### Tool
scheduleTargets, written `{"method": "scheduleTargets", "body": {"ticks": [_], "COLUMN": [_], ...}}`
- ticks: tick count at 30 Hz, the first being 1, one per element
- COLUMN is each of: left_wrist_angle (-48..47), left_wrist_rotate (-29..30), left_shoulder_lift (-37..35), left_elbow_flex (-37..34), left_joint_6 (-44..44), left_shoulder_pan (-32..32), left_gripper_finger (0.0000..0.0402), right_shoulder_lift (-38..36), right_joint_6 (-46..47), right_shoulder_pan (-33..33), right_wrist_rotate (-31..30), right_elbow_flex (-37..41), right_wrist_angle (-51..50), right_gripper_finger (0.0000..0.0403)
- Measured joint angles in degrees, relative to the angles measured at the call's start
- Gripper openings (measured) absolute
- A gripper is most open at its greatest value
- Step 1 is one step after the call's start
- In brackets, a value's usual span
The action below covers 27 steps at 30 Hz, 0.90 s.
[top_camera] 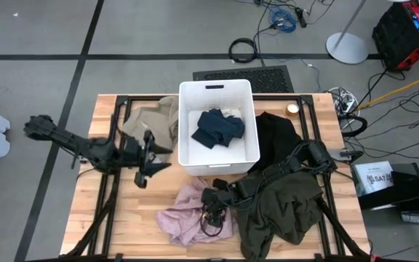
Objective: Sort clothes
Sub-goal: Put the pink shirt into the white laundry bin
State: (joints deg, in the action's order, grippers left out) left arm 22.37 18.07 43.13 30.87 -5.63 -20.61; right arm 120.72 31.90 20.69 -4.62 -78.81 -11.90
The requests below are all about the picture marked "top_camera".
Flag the black garment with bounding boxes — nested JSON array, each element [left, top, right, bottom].
[[247, 111, 305, 174]]

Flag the navy blue garment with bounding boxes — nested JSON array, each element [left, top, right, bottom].
[[190, 108, 246, 149]]

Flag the grey flat device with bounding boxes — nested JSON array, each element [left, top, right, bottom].
[[400, 210, 419, 225]]

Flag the olive green sweatshirt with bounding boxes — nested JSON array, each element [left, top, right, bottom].
[[236, 169, 325, 261]]

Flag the white power strip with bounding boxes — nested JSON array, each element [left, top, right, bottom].
[[327, 86, 359, 116]]

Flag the brown tape roll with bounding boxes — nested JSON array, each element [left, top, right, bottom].
[[284, 103, 300, 117]]

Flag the black power adapter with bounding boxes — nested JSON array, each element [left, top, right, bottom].
[[295, 7, 308, 29]]

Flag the black coiled floor cable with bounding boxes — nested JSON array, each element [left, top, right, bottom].
[[228, 37, 258, 63]]

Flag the black metal table frame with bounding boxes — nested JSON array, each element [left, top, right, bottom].
[[62, 93, 372, 262]]

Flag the blue coiled cable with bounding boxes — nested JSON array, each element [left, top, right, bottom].
[[269, 7, 298, 33]]

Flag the yellow cable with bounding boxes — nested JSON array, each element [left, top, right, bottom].
[[358, 71, 419, 110]]

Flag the white plastic woven basket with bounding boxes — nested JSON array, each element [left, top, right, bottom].
[[177, 79, 261, 178]]

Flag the black power cable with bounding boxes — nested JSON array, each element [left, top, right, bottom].
[[354, 68, 391, 113]]

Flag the cream white garment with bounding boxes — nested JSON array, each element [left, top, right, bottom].
[[219, 107, 243, 120]]

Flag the black furniture panel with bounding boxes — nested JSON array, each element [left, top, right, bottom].
[[356, 162, 419, 219]]

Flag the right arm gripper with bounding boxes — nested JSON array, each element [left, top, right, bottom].
[[200, 177, 249, 226]]

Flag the beige trousers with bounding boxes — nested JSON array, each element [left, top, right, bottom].
[[121, 95, 180, 161]]

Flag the pink fuzzy garment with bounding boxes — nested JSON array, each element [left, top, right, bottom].
[[154, 176, 238, 248]]

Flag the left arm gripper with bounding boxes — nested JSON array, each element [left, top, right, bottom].
[[121, 130, 175, 188]]

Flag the black and red case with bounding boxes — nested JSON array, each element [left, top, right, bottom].
[[372, 0, 419, 72]]

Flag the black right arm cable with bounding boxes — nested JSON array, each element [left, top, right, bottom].
[[340, 114, 369, 138]]

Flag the grey floor stand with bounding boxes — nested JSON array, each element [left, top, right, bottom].
[[325, 0, 370, 66]]

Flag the black perforated floor mat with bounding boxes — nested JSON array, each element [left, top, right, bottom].
[[193, 65, 295, 94]]

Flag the white printed box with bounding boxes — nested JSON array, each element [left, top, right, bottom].
[[353, 160, 395, 196]]

